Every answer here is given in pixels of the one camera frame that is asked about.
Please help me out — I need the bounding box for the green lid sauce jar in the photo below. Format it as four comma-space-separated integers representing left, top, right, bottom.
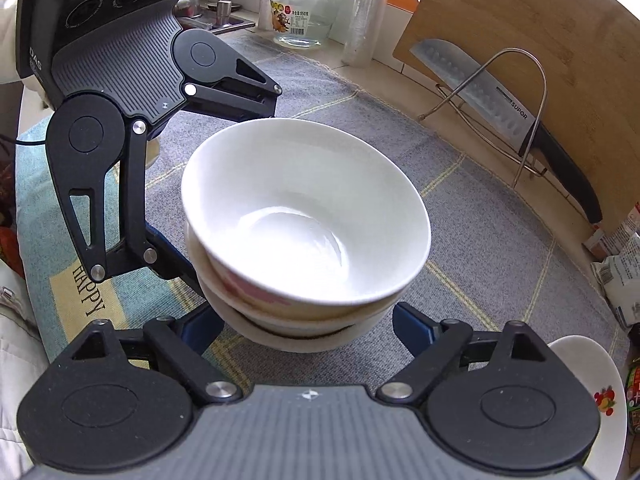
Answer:
622, 362, 640, 436

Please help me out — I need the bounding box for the clear white plastic food bag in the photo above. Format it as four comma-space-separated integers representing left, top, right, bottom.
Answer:
592, 250, 640, 331

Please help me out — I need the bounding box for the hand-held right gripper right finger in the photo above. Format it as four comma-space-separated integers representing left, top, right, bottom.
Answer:
375, 301, 551, 406

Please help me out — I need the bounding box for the clear glass jar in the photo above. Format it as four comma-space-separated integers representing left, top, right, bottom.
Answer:
270, 0, 341, 51

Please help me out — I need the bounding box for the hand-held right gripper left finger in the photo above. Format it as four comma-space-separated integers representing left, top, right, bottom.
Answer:
70, 302, 243, 407

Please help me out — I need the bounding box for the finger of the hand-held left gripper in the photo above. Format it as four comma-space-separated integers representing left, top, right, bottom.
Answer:
55, 120, 213, 303
182, 55, 283, 128

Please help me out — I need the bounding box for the grey blue plaid cloth mat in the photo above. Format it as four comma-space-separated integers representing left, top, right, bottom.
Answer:
15, 32, 631, 396

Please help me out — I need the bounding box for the person's white jacket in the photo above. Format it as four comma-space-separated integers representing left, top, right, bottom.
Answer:
0, 260, 56, 480

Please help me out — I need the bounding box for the metal sink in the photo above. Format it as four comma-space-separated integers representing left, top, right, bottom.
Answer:
172, 0, 258, 36

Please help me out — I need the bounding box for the white orange paper food bag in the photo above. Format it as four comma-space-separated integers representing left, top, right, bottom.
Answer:
582, 205, 640, 257

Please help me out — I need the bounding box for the metal wire rack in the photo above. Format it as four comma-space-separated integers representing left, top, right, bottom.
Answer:
419, 47, 548, 188

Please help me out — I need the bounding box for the white plate fruit print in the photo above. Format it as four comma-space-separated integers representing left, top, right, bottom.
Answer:
547, 335, 630, 480

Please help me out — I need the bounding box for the clear plastic wrap roll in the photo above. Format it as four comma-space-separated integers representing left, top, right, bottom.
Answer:
342, 0, 391, 67

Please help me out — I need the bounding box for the black handled kitchen knife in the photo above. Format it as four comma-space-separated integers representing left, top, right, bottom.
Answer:
409, 38, 604, 226

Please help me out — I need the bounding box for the wooden cutting board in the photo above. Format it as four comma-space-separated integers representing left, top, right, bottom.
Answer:
392, 0, 640, 241

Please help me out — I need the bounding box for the black cable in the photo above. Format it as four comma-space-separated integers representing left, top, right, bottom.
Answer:
0, 132, 51, 148

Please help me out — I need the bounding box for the person's left forearm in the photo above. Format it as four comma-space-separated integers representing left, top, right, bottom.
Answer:
0, 0, 31, 87

